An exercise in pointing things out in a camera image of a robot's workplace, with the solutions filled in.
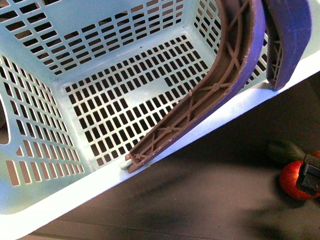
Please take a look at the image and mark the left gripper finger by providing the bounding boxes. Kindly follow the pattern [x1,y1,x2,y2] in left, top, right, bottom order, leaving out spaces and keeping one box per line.
[263,0,312,91]
[126,0,266,173]

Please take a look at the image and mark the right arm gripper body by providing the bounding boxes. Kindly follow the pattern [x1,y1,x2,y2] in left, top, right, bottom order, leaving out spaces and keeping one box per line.
[296,154,320,196]

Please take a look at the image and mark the light blue plastic basket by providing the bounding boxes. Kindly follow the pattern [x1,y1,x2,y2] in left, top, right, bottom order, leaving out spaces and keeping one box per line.
[0,0,320,240]

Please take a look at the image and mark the orange fruit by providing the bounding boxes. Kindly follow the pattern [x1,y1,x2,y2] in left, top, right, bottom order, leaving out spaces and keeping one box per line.
[279,150,320,201]

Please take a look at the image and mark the green avocado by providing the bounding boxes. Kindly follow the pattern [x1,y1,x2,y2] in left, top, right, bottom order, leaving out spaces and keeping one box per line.
[265,139,306,166]

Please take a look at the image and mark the black near display tray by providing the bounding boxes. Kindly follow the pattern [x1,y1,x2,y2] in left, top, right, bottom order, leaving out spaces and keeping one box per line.
[24,72,320,240]

